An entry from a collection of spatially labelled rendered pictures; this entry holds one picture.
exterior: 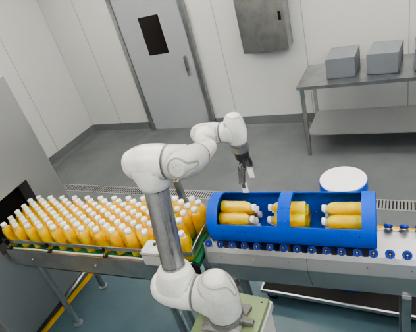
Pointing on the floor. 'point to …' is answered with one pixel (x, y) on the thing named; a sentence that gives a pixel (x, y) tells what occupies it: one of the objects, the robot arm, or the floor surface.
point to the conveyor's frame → (130, 268)
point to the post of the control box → (189, 318)
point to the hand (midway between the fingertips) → (248, 183)
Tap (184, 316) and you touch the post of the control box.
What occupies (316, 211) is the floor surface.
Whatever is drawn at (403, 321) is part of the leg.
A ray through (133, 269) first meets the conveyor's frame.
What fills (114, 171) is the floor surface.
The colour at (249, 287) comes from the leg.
